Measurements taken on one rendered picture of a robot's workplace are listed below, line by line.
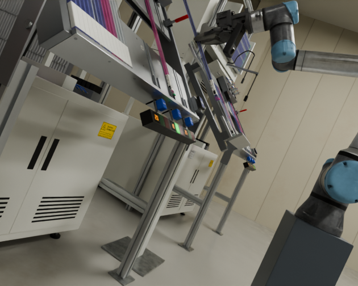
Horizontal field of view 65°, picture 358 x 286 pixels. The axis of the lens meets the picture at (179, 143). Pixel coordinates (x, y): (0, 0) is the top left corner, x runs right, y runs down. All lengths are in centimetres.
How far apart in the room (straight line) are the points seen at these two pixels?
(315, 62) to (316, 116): 313
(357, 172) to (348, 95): 354
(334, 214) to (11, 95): 93
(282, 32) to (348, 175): 49
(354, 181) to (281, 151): 323
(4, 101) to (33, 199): 62
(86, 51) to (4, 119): 20
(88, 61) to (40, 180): 58
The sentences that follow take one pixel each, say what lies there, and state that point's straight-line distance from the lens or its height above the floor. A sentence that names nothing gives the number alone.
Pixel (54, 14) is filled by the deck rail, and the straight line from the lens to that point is 60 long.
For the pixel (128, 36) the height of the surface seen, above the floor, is 83.
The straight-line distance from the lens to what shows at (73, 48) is 61.
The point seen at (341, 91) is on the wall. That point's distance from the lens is 440.
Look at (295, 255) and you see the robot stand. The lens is 102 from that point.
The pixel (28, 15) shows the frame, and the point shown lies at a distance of 57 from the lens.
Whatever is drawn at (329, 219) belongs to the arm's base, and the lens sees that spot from 103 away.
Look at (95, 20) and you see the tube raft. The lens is 69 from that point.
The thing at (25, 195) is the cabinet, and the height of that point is 23.
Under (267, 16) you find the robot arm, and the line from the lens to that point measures 107.
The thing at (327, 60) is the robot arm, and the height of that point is 108.
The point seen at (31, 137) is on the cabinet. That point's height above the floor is 44.
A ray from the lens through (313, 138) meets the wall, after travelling 420.
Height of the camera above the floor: 63
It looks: 1 degrees down
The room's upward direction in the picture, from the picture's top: 24 degrees clockwise
